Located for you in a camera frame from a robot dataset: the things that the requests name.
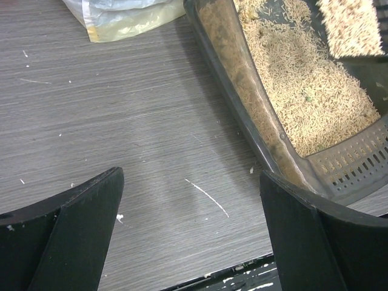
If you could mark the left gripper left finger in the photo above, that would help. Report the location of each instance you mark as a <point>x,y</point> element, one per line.
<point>61,243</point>

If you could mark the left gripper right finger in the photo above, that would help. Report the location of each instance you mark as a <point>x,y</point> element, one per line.
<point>319,244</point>

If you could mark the dark translucent litter box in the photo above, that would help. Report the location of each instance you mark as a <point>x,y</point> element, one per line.
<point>319,123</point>

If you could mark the black slotted litter scoop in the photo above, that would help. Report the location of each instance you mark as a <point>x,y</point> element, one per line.
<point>356,31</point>

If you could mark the bin with plastic liner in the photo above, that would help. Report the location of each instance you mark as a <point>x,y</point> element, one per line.
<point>114,20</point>

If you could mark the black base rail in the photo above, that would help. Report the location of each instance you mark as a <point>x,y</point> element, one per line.
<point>256,274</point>

